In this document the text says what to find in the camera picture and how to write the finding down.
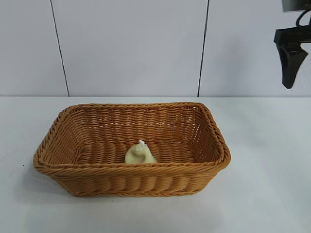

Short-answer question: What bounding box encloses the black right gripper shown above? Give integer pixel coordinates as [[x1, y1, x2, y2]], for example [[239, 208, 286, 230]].
[[274, 26, 311, 89]]

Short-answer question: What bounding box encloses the pale yellow egg yolk pastry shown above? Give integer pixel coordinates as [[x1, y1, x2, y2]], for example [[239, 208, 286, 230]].
[[124, 140, 157, 165]]

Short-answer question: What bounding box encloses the brown woven wicker basket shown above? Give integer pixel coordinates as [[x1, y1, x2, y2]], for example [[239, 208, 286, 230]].
[[33, 101, 231, 198]]

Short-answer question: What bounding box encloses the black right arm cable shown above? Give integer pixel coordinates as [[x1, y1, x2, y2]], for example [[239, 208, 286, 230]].
[[295, 9, 311, 28]]

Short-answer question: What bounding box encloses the dark grey wrist camera box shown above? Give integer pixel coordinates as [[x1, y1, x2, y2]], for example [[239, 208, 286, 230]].
[[281, 0, 311, 12]]

